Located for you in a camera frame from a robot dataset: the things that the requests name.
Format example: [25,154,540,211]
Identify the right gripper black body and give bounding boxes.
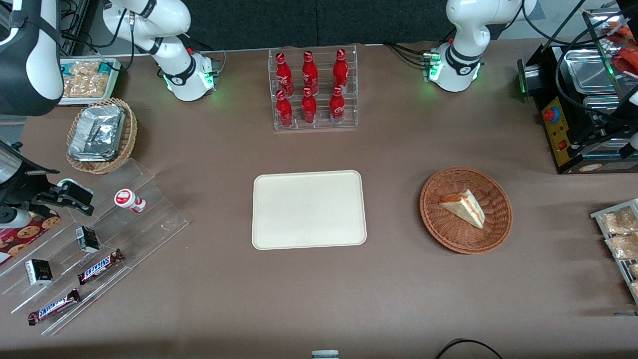
[0,167,56,229]

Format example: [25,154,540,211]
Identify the triangular sandwich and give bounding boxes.
[439,189,486,230]

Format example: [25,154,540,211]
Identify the light wicker basket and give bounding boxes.
[66,98,138,175]

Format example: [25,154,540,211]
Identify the white snack tray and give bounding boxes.
[58,57,122,106]

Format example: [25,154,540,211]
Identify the grey metal snack tray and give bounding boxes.
[590,198,638,305]

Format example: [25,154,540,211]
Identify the brown round wicker basket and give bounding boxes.
[419,167,513,255]

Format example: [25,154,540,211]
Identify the cream plastic tray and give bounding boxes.
[252,170,368,250]

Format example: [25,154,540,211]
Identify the red cookie box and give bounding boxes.
[0,211,62,265]

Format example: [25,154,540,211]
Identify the small black carton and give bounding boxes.
[24,259,54,286]
[75,226,101,254]

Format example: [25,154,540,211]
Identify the red white yogurt bottle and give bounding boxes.
[114,189,147,214]

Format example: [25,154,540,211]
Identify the steel warmer pan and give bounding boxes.
[582,94,626,114]
[562,47,620,94]

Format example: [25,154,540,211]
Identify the stacked aluminium foil containers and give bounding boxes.
[67,104,126,163]

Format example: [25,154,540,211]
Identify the black food warmer display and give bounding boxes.
[516,0,638,175]

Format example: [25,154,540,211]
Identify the snickers chocolate bar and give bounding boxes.
[77,248,125,286]
[27,288,82,326]

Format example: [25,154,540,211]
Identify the clear acrylic step display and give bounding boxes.
[0,159,189,336]

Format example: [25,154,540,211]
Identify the red packaged food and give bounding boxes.
[602,20,638,76]

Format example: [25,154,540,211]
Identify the red cola bottle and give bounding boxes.
[275,52,294,97]
[302,50,319,96]
[329,86,346,125]
[332,48,349,95]
[275,90,294,128]
[301,87,318,125]

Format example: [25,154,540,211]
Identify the brown tablecloth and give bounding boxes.
[0,38,638,359]

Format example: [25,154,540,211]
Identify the clear acrylic bottle rack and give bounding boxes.
[268,44,359,132]

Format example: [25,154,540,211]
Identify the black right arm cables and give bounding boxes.
[59,0,138,71]

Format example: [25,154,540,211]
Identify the black base cables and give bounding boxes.
[383,42,435,69]

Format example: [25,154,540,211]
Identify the black cable loop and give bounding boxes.
[435,339,504,359]

